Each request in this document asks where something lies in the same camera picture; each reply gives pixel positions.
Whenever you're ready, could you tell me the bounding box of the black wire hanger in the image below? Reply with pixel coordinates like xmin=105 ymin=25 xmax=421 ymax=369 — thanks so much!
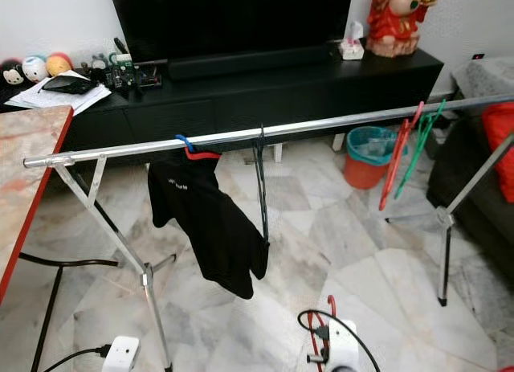
xmin=251 ymin=125 xmax=272 ymax=248

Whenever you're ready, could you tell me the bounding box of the black television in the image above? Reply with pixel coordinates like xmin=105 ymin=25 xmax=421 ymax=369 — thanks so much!
xmin=108 ymin=0 xmax=354 ymax=63

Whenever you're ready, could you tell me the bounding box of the white tissue box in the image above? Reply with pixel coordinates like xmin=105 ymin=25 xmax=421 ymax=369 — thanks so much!
xmin=340 ymin=20 xmax=365 ymax=61

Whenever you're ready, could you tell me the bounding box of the red figurine statue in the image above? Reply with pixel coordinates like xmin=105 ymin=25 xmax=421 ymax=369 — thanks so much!
xmin=365 ymin=0 xmax=439 ymax=58

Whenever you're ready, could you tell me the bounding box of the white paper stack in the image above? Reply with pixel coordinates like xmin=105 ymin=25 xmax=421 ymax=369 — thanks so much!
xmin=6 ymin=71 xmax=112 ymax=116

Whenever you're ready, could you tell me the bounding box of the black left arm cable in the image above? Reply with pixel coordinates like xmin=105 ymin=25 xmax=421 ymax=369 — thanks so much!
xmin=44 ymin=345 xmax=113 ymax=372

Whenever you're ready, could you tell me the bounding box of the marble folding table red edge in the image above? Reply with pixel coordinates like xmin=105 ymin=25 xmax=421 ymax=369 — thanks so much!
xmin=0 ymin=105 xmax=120 ymax=372

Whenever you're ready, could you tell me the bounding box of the blue hanger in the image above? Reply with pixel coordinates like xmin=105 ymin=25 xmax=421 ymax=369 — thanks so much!
xmin=175 ymin=134 xmax=198 ymax=154

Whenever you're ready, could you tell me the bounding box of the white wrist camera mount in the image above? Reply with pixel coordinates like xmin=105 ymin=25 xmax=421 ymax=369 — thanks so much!
xmin=102 ymin=336 xmax=140 ymax=372
xmin=321 ymin=318 xmax=361 ymax=372

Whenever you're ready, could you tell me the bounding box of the green circuit board device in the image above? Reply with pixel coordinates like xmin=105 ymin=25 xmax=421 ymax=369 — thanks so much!
xmin=84 ymin=51 xmax=163 ymax=92

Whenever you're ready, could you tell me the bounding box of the black shirt red collar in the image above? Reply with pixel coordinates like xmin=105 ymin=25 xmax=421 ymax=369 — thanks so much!
xmin=148 ymin=149 xmax=270 ymax=300

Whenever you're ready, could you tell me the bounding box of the black TV cabinet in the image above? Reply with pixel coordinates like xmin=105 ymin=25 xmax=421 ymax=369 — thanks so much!
xmin=4 ymin=47 xmax=445 ymax=180

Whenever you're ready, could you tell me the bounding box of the black pouch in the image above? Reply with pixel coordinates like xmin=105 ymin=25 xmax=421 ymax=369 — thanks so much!
xmin=40 ymin=75 xmax=99 ymax=95

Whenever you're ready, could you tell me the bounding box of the silver metal clothes rack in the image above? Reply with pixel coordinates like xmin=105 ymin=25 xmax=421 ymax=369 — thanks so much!
xmin=21 ymin=92 xmax=514 ymax=372

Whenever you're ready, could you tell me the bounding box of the white round toy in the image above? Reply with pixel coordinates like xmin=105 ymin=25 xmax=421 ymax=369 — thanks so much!
xmin=22 ymin=55 xmax=47 ymax=84

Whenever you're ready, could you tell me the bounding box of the black soundbar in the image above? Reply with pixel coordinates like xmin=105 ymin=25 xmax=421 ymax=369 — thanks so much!
xmin=167 ymin=43 xmax=340 ymax=80

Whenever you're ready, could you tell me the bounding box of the green plastic hanger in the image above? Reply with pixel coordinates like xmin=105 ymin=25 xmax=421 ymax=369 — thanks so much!
xmin=394 ymin=99 xmax=447 ymax=200

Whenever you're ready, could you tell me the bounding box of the grey fabric sofa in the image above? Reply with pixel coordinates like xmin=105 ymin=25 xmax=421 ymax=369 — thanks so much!
xmin=426 ymin=107 xmax=514 ymax=264

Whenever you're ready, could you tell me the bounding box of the black mouse head toy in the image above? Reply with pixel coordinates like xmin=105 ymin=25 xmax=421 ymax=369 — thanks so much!
xmin=2 ymin=59 xmax=23 ymax=88

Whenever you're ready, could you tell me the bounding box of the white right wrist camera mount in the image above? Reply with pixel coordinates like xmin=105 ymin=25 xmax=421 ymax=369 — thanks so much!
xmin=321 ymin=318 xmax=361 ymax=372

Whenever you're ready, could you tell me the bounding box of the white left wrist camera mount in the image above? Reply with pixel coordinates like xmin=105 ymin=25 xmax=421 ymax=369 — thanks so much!
xmin=102 ymin=336 xmax=140 ymax=372

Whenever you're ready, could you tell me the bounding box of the orange bin teal bag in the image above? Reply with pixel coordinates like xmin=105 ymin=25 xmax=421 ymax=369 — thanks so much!
xmin=342 ymin=125 xmax=402 ymax=190

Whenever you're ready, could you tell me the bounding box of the grey speckled side table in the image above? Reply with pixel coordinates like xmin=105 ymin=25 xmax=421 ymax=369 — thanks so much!
xmin=452 ymin=55 xmax=514 ymax=100

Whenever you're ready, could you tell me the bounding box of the orange round toy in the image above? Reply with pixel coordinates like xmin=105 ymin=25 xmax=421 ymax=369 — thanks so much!
xmin=46 ymin=52 xmax=73 ymax=78

